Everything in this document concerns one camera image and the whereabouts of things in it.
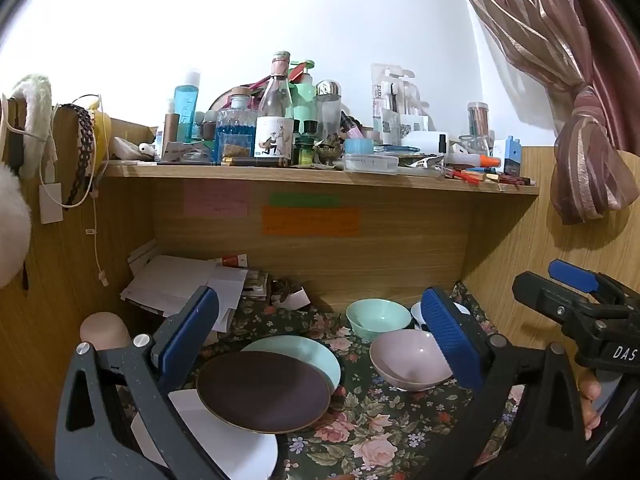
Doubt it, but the green sticky note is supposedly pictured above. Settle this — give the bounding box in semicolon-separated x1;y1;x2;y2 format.
270;192;341;207

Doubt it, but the light teal bowl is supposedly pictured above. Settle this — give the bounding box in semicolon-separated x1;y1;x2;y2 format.
346;298;412;343

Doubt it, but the white paper tag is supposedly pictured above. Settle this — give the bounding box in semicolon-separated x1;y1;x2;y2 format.
40;183;64;224

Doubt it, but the white cardboard box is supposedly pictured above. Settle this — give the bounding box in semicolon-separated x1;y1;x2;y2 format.
402;131;453;158

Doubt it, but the dark brown plate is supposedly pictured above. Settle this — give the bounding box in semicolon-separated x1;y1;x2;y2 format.
196;350;333;435

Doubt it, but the small green jar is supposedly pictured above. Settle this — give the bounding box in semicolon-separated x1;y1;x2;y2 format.
295;135;316;166

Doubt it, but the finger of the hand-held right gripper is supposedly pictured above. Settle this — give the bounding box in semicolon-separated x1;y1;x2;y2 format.
512;271;601;331
548;259;621;301

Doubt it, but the white fluffy ball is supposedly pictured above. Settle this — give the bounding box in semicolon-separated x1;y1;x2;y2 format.
0;162;32;288

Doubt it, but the beige mug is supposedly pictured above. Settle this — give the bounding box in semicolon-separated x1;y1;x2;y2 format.
80;311;132;353

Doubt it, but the person's right hand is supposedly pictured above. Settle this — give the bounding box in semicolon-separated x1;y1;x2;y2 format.
577;377;602;442

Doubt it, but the white plate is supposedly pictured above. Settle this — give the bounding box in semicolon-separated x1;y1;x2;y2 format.
131;389;279;480

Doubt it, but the white charging cable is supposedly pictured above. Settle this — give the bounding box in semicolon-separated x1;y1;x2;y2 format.
37;94;111;287

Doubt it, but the square bottle with blue liquid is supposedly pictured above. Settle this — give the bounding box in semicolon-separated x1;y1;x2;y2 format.
216;86;257;161

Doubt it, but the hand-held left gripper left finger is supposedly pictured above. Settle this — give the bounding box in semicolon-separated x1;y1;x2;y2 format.
54;285;231;480

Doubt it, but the orange sticky note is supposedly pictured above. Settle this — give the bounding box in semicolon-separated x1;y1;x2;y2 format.
262;206;361;237

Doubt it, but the tall blue bottle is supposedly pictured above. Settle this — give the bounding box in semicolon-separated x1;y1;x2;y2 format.
174;70;202;143

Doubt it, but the toothbrush package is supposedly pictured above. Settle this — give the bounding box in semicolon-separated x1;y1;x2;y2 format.
371;63;417;131

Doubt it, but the small white paper box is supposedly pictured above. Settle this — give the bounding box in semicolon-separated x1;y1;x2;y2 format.
272;285;311;311

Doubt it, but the black lace headband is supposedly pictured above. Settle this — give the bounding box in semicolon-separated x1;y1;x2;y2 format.
61;103;96;207

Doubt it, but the clear wine bottle with label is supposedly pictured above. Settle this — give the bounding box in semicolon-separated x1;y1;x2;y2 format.
255;51;295;167

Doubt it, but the white bowl with black spots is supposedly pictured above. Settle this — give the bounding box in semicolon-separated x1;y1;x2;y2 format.
411;301;471;332

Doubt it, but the small glass jar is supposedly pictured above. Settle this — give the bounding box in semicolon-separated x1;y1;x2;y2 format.
458;135;489;159

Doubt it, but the clear bottle with silver cap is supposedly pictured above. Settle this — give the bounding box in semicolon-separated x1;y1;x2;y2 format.
315;80;343;141

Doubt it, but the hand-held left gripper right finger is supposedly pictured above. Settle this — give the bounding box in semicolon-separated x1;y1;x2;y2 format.
420;286;588;480

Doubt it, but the pink bowl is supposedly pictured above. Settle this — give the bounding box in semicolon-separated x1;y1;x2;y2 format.
370;329;453;392

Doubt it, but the clear tube of sticks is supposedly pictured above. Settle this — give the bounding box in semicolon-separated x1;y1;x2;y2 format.
467;102;488;137

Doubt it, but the blue and white box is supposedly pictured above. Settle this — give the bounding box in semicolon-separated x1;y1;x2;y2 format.
492;136;522;177

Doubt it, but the light teal plate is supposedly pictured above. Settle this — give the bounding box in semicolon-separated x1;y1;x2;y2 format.
240;335;342;411

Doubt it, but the yellow headband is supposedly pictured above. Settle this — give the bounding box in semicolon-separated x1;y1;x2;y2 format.
87;105;112;166

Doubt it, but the green pump bottle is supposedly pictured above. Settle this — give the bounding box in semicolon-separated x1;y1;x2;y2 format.
289;60;317;136

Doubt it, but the floral tablecloth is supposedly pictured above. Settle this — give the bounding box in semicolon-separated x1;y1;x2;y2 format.
180;280;526;480

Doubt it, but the white fluffy headband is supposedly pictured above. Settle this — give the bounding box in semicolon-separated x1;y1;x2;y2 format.
10;74;55;166

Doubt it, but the clear plastic box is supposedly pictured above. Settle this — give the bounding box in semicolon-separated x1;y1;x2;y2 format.
344;154;399;173

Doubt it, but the stack of white papers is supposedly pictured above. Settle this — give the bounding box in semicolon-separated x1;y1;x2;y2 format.
119;240;251;333

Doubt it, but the pink sticky note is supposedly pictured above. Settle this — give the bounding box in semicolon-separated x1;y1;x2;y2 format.
182;180;249;218

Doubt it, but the row of lipsticks and pens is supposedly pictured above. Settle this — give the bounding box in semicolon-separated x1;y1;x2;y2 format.
445;167;536;190

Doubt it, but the pink striped curtain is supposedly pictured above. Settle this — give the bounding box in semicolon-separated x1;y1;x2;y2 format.
446;0;640;226

